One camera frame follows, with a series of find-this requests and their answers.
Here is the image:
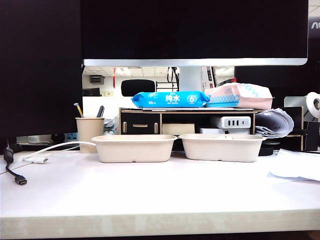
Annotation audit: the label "silver flat tray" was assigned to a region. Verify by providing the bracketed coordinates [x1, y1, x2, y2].
[16, 134, 66, 146]

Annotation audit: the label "black drawer wooden handle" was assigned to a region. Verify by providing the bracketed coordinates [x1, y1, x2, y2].
[121, 113, 161, 135]

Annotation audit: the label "grey metal plate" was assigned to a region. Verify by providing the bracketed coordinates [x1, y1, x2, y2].
[284, 96, 309, 108]

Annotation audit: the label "black tape holder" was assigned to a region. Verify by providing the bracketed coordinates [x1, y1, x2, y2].
[301, 119, 320, 152]

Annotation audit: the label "white printed carton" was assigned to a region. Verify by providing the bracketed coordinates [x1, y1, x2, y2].
[201, 66, 238, 90]

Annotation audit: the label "wooden desk shelf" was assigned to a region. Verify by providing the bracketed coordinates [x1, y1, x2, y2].
[118, 106, 305, 152]

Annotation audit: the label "large black monitor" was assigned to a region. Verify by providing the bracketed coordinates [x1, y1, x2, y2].
[79, 0, 310, 67]

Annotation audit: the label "white tape roll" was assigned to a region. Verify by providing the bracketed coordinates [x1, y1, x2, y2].
[306, 91, 320, 118]

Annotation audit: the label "white paper sheets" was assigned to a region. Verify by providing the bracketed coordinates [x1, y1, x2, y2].
[267, 148, 320, 182]

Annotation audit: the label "black office chair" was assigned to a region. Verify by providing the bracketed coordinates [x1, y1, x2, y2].
[120, 79, 156, 97]

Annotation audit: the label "black round base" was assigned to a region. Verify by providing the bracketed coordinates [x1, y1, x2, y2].
[258, 138, 282, 156]

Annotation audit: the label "blue power socket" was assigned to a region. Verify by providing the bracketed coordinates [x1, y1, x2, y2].
[64, 132, 80, 142]

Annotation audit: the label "grey rolled paper stack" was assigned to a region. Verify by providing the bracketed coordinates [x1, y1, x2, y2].
[254, 107, 295, 138]

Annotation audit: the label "beige paper cup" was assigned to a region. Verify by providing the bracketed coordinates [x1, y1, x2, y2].
[75, 116, 106, 154]

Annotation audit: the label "white cable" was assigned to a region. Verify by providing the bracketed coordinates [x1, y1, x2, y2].
[21, 140, 97, 165]

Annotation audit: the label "black cable with plug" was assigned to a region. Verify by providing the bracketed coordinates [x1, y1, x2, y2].
[3, 143, 28, 186]

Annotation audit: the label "blue wet wipes pack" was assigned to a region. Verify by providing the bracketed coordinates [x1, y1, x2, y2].
[131, 91, 211, 109]

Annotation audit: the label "dark screen panel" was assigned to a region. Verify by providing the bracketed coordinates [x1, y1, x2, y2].
[0, 0, 83, 151]

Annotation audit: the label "white flat box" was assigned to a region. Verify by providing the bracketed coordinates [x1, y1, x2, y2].
[199, 127, 251, 135]

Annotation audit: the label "pencil with silver tip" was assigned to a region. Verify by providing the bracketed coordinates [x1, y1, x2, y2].
[73, 102, 85, 118]

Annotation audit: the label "red hanging knot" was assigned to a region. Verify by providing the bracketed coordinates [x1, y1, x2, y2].
[111, 66, 118, 89]

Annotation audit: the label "beige paper box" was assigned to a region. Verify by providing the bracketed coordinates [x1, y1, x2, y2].
[177, 133, 266, 163]
[90, 134, 178, 164]

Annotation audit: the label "black AOC monitor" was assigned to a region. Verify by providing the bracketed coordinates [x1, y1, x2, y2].
[234, 14, 320, 108]

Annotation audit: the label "cream box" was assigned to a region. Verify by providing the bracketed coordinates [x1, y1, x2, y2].
[162, 123, 196, 136]

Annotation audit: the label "white charger block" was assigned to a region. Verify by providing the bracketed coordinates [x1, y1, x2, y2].
[218, 116, 252, 130]

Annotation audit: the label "pink tissue pack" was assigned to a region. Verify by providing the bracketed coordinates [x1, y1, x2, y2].
[204, 82, 275, 110]

